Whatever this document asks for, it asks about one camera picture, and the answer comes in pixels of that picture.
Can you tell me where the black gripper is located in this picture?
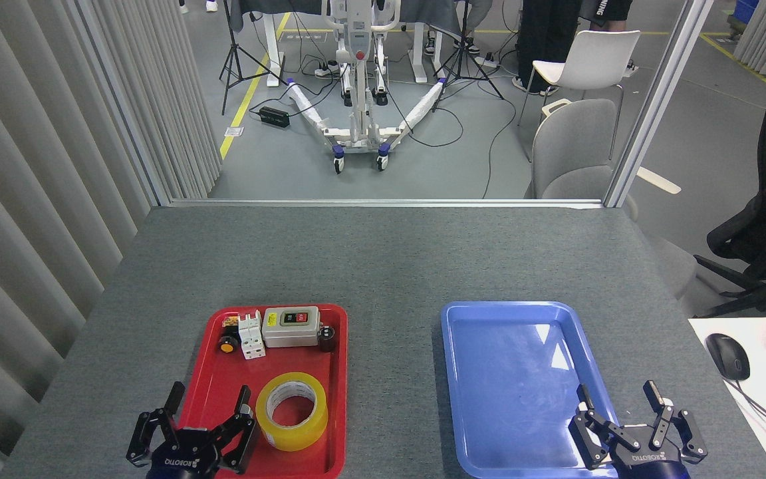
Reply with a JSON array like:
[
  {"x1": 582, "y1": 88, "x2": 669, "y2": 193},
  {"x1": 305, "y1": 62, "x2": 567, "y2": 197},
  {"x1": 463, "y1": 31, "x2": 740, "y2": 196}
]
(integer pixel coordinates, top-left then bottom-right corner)
[
  {"x1": 126, "y1": 381, "x2": 257, "y2": 479},
  {"x1": 569, "y1": 381, "x2": 708, "y2": 479}
]

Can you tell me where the yellow tape roll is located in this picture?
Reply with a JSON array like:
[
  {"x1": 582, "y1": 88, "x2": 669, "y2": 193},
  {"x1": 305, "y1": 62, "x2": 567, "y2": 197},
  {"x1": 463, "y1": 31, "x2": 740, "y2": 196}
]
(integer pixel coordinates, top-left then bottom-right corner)
[{"x1": 255, "y1": 372, "x2": 329, "y2": 452}]

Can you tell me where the red plastic tray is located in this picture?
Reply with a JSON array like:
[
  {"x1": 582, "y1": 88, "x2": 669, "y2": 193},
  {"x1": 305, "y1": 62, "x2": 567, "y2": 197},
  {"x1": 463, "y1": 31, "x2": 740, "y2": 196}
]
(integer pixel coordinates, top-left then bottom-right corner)
[{"x1": 172, "y1": 303, "x2": 349, "y2": 479}]

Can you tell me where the white circuit breaker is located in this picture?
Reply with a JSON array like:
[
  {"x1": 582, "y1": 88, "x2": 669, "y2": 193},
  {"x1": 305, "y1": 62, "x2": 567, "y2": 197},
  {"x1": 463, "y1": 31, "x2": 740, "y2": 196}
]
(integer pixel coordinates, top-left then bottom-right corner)
[{"x1": 237, "y1": 311, "x2": 267, "y2": 361}]

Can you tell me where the black computer mouse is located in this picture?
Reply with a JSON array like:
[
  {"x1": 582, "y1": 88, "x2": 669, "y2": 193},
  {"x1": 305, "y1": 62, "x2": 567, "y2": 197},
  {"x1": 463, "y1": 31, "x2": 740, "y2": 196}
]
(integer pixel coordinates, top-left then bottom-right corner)
[{"x1": 705, "y1": 333, "x2": 751, "y2": 382}]

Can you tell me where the blue plastic tray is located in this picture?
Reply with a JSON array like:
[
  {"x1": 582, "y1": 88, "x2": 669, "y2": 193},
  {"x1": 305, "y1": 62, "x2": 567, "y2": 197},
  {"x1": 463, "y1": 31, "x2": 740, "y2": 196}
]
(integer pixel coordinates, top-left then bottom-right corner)
[{"x1": 440, "y1": 301, "x2": 631, "y2": 479}]

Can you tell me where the cream flat board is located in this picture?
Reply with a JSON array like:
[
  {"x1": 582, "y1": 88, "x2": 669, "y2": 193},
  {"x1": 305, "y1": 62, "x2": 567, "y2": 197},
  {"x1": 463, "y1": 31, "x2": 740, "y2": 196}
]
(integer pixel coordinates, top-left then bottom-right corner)
[{"x1": 636, "y1": 166, "x2": 682, "y2": 195}]

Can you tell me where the grey chair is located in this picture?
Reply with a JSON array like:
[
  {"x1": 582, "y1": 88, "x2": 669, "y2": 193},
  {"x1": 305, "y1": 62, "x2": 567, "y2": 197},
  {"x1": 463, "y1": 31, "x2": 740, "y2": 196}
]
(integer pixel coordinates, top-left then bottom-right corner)
[{"x1": 531, "y1": 98, "x2": 698, "y2": 301}]

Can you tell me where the white stand on wheels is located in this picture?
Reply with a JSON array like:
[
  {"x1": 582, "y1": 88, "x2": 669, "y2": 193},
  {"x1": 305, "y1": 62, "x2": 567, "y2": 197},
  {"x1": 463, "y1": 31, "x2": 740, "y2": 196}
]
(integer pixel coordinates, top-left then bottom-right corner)
[{"x1": 285, "y1": 0, "x2": 449, "y2": 175}]

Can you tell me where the white chair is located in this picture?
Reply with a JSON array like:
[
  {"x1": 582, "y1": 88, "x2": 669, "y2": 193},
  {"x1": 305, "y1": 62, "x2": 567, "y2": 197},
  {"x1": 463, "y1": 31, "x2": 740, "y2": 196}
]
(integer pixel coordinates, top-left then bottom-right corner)
[{"x1": 517, "y1": 29, "x2": 642, "y2": 160}]

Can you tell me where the black tripod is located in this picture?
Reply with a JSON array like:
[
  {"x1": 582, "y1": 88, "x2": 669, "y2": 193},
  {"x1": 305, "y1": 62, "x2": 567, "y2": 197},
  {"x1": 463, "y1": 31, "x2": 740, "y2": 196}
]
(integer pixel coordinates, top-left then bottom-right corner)
[
  {"x1": 432, "y1": 0, "x2": 505, "y2": 112},
  {"x1": 219, "y1": 0, "x2": 289, "y2": 115}
]

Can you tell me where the blue crate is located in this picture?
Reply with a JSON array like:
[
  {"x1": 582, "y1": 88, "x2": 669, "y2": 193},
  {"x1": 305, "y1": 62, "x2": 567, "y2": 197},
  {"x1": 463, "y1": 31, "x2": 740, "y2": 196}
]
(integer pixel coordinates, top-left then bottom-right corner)
[{"x1": 729, "y1": 0, "x2": 761, "y2": 31}]

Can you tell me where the grey push button switch box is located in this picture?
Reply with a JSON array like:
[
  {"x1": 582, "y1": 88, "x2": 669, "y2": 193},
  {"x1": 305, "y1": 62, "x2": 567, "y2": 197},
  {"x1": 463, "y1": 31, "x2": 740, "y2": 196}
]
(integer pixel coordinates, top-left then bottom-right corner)
[{"x1": 261, "y1": 306, "x2": 321, "y2": 349}]

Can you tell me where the silver post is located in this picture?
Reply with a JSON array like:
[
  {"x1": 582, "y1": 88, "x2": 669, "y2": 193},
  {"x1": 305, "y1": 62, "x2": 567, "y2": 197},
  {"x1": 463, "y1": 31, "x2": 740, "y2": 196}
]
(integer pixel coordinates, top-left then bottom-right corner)
[{"x1": 604, "y1": 0, "x2": 715, "y2": 208}]

